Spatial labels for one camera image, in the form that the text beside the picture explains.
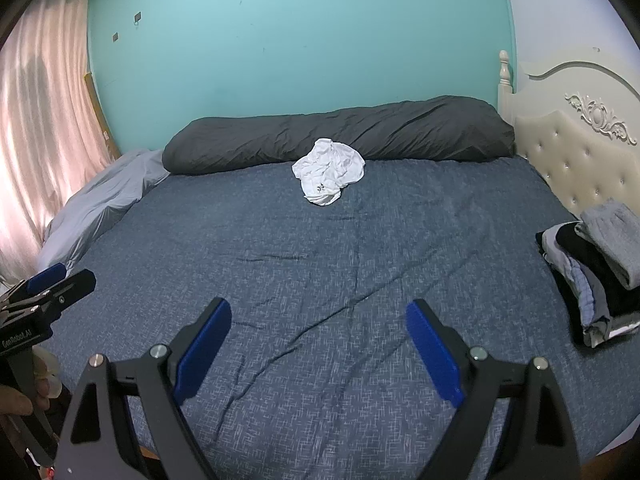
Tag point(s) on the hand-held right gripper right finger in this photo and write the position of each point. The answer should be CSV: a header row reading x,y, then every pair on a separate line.
x,y
435,355

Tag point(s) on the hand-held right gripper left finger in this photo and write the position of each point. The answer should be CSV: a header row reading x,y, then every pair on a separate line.
x,y
202,355

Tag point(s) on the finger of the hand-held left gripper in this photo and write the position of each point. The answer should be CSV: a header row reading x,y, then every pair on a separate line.
x,y
75,287
47,276

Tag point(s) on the white long-sleeved shirt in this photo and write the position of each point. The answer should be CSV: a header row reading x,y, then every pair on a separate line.
x,y
327,170

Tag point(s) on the stack of folded dark clothes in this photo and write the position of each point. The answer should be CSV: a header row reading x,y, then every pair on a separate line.
x,y
590,270

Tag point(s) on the person's left hand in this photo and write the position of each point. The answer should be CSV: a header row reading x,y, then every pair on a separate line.
x,y
15,402

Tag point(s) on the light grey blanket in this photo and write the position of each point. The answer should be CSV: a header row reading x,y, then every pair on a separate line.
x,y
100,200

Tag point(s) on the blue patterned bed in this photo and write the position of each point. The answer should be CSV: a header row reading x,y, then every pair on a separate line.
x,y
350,260

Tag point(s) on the wooden board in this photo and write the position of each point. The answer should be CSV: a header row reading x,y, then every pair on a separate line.
x,y
102,120

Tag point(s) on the pink curtain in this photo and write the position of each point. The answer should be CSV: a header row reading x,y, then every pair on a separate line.
x,y
45,110

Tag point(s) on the dark grey pillow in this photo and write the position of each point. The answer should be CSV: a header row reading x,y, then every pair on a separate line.
x,y
400,125

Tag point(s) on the cream tufted headboard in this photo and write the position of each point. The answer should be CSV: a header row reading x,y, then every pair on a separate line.
x,y
575,150

